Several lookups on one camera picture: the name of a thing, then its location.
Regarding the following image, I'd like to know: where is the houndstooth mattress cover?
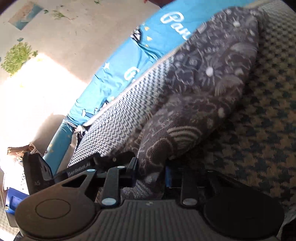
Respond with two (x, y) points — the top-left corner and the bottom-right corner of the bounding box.
(69, 1), (295, 206)

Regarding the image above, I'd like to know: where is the grey patterned fleece garment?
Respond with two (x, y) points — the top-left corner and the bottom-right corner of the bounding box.
(112, 7), (265, 199)

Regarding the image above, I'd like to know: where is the blue box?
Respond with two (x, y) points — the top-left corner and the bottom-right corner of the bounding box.
(4, 188), (28, 215)

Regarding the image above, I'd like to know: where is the blue cartoon bed bumper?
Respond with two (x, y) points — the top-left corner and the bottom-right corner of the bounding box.
(44, 0), (251, 174)

